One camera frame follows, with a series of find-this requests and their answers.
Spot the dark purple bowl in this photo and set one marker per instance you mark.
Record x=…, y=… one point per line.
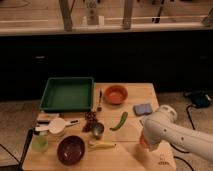
x=71, y=150

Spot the blue sponge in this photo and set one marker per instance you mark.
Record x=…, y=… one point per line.
x=142, y=109

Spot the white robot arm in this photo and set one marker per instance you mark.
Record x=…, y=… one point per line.
x=160, y=125

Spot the small metal cup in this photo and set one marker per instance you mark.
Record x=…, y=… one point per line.
x=97, y=130

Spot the green chili pepper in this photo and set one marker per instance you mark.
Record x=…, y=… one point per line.
x=123, y=118

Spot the brown grape bunch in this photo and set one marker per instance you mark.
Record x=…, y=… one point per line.
x=90, y=118

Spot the green plastic tray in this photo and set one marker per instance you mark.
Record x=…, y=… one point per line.
x=68, y=94

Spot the yellow banana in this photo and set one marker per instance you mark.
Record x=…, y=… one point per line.
x=101, y=144

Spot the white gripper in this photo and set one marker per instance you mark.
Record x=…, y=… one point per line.
x=152, y=147

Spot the green transparent cup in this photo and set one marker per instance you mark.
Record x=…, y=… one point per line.
x=39, y=143

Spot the black blue device on floor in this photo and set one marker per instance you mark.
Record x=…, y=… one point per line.
x=199, y=99

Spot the red orange bowl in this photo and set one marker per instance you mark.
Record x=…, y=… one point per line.
x=115, y=94

